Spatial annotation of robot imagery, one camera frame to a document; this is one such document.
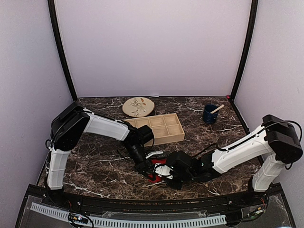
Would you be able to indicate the wooden stick in mug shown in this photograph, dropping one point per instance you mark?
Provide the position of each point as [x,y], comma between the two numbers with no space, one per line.
[217,109]

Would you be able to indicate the dark blue mug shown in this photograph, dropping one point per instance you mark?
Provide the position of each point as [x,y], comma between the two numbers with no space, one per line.
[208,117]

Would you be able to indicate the black front rail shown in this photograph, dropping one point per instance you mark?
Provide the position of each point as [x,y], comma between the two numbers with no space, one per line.
[98,205]

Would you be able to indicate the right black frame post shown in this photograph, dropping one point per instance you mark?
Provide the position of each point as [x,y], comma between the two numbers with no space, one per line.
[246,48]

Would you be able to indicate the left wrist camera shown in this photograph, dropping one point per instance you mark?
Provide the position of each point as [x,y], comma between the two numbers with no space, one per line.
[159,155]

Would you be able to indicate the white slotted cable duct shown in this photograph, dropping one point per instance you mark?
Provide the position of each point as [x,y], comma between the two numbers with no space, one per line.
[80,221]

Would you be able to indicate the left black frame post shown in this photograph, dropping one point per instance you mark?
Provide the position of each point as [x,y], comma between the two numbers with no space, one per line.
[60,49]

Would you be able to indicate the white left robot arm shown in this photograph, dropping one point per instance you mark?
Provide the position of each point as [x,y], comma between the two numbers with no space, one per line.
[68,127]

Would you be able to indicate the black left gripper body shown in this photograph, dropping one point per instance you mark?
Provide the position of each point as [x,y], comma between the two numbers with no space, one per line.
[138,165]

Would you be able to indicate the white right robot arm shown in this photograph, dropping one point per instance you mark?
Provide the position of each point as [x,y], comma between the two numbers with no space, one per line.
[275,137]

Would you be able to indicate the black frame post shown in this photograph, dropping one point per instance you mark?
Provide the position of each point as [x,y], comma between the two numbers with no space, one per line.
[246,48]
[60,49]

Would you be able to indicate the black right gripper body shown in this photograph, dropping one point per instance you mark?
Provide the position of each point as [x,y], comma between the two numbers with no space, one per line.
[186,176]

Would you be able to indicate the floral ceramic plate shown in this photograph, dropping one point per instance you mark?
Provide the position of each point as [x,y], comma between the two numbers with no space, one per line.
[137,107]

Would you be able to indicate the red sock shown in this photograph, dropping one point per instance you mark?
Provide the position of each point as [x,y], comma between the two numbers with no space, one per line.
[153,177]

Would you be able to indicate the wooden compartment tray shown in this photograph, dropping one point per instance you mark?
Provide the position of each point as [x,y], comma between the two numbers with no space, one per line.
[166,128]

